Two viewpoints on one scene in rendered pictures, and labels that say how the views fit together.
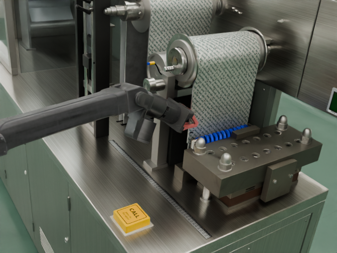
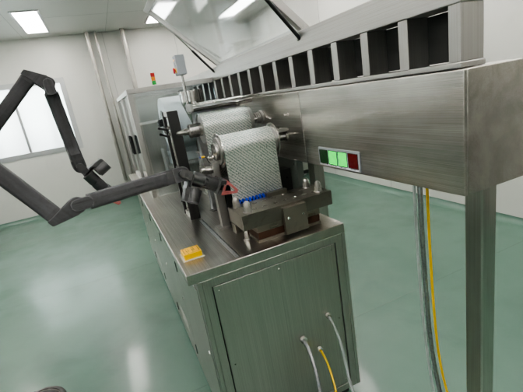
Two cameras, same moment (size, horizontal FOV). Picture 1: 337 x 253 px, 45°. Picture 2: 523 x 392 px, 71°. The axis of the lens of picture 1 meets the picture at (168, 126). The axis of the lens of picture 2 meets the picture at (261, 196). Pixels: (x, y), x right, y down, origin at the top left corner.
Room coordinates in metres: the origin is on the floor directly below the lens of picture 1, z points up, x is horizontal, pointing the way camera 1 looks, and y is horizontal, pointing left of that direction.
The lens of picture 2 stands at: (-0.38, -0.55, 1.47)
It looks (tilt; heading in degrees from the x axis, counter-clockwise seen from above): 16 degrees down; 15
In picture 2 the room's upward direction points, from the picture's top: 10 degrees counter-clockwise
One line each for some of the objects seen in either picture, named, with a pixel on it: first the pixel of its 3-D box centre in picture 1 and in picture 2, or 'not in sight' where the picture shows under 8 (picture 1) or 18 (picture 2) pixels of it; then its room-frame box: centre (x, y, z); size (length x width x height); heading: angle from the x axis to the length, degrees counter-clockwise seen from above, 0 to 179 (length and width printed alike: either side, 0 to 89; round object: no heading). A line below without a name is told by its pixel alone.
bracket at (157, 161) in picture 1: (158, 122); (216, 196); (1.08, 0.03, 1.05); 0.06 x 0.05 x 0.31; 126
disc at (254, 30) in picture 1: (248, 51); (272, 139); (1.23, -0.23, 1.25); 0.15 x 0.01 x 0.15; 36
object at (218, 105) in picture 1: (222, 107); (255, 177); (1.10, -0.15, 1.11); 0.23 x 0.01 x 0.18; 126
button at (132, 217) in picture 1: (131, 217); (191, 252); (0.81, 0.07, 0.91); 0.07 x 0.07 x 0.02; 36
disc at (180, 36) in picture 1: (181, 60); (219, 151); (1.08, -0.02, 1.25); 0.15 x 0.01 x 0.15; 36
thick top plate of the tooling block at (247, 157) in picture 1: (254, 155); (280, 205); (1.03, -0.26, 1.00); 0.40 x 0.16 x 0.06; 126
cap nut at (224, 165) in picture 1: (225, 160); (247, 206); (0.90, -0.15, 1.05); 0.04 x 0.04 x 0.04
